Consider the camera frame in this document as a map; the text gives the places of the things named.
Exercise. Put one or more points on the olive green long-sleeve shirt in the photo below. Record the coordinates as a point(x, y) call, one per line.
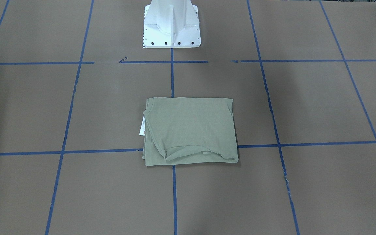
point(189, 131)

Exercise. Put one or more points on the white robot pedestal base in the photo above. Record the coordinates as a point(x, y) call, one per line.
point(171, 24)

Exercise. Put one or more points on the white paper hang tag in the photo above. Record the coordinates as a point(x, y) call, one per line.
point(142, 128)

